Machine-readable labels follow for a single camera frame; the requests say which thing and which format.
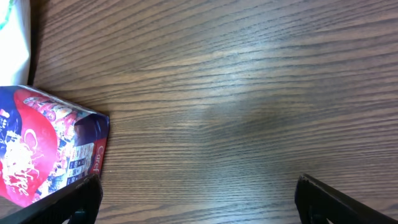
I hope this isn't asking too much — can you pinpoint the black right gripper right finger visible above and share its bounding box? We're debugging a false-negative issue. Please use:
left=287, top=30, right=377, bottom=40
left=295, top=174, right=397, bottom=224

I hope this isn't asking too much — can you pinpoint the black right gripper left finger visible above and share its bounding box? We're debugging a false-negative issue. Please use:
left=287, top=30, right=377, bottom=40
left=1, top=174, right=103, bottom=224

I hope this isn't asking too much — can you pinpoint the red purple pad package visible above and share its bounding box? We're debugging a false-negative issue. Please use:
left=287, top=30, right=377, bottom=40
left=1, top=85, right=110, bottom=207

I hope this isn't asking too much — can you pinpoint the yellow snack chip bag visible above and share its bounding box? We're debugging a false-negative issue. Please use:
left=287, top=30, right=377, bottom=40
left=0, top=0, right=31, bottom=86

